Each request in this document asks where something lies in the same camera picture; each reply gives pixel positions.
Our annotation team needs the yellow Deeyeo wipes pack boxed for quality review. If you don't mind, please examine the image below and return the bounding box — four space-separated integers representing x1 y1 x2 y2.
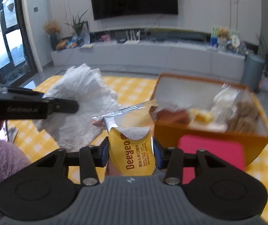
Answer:
92 99 158 176

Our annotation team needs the white plastic bag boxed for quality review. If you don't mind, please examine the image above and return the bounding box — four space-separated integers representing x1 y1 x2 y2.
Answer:
33 63 122 153

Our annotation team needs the yellow cloth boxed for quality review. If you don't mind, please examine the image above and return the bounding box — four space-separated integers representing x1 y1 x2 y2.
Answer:
188 108 214 125

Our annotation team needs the white ribbon gift bag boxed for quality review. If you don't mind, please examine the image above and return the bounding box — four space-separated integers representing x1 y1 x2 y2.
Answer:
210 85 242 124

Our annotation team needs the brown plush toy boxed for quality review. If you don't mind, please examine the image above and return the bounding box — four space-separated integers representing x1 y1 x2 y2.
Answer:
228 100 259 133

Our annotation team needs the yellow checkered mat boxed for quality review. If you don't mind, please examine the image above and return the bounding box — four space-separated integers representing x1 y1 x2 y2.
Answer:
8 76 268 222

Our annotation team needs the orange storage box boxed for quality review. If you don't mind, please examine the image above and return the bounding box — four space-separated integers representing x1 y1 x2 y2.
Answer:
150 74 268 166

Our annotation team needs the pink box with red balls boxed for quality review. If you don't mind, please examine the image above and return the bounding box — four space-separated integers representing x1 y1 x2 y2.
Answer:
177 134 246 185

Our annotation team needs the green potted plant left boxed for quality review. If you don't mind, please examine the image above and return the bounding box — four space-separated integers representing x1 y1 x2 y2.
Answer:
65 10 88 46

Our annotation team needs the dried orange flowers vase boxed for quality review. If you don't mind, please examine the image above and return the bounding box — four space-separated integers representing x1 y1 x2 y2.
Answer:
43 20 60 51

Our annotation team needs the white wifi router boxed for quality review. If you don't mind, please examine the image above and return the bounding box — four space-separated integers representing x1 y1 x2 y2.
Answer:
124 29 140 45

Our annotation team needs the grey marble TV console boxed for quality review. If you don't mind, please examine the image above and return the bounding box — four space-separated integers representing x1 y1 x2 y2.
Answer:
51 41 245 82

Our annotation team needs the potted plant beside bin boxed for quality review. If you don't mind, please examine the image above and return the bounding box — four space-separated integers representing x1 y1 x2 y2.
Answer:
258 36 268 92

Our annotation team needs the grey round trash bin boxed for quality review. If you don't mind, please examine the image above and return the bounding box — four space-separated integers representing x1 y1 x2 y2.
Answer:
241 54 265 91

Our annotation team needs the small teddy bear figurine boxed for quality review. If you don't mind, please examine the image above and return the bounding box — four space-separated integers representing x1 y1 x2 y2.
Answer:
217 27 230 50

